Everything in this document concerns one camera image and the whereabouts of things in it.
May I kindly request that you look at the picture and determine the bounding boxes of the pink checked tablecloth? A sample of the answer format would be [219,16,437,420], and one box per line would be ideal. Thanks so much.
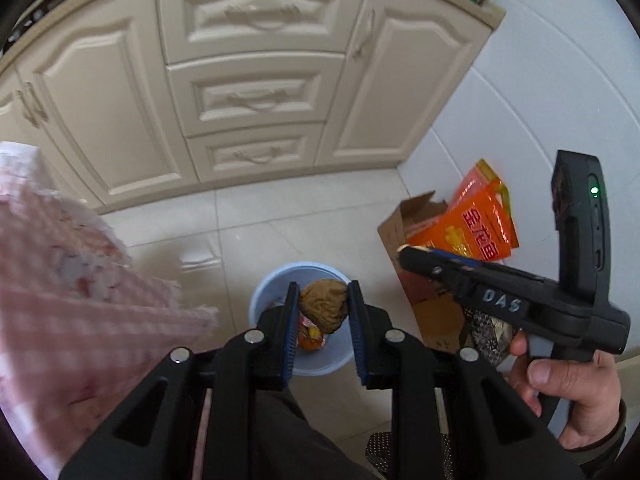
[0,141,222,480]

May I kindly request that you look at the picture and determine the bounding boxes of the orange snack wrapper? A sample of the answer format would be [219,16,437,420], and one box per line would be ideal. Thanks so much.
[297,312,329,352]

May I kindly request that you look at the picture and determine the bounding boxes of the person's right forearm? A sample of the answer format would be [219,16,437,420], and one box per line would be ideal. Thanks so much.
[565,399,629,472]

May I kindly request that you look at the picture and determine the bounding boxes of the black white patterned bag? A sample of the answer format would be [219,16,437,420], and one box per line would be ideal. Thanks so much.
[460,305,517,369]

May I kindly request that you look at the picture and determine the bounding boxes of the large cream cabinet drawer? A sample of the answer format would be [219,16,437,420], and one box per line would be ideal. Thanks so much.
[156,0,372,64]

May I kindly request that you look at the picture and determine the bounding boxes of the dark patterned cloth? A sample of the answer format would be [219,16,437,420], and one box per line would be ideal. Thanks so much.
[365,430,454,480]

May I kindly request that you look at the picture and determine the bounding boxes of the cream kitchen cabinet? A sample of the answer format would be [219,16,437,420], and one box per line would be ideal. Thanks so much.
[0,0,507,216]

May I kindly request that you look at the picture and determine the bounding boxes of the person's dark trousers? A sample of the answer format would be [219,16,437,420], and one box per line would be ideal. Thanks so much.
[252,387,396,480]

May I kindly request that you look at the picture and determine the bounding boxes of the orange plastic bag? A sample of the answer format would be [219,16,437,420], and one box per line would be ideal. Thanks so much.
[405,159,520,264]

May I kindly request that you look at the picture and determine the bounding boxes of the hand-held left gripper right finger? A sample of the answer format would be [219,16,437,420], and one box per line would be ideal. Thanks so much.
[346,280,587,480]

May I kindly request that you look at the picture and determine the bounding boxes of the small cream cabinet drawer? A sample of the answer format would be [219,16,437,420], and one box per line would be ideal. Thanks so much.
[186,121,327,184]

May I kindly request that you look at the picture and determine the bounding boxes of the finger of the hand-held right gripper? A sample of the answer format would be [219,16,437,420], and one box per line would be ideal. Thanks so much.
[397,243,477,287]
[424,246,484,269]

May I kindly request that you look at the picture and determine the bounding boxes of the brown cardboard box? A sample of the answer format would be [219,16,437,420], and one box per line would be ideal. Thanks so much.
[377,191,482,354]

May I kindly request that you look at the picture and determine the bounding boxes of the brown paper ball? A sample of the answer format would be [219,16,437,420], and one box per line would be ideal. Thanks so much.
[299,280,349,335]

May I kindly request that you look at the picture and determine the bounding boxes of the person's right hand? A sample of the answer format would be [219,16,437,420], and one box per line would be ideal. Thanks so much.
[507,331,624,452]

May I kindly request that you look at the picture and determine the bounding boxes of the light blue plastic bin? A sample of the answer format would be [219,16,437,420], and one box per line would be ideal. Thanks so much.
[248,261,357,379]

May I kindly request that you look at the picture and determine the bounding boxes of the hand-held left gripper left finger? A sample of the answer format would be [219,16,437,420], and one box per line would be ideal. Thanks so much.
[60,282,302,480]

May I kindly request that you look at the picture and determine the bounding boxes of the medium cream cabinet drawer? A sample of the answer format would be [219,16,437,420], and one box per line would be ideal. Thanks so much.
[166,51,347,137]

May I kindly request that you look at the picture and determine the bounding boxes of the cream cabinet door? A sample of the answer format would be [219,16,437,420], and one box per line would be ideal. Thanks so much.
[15,0,189,197]
[316,0,494,167]

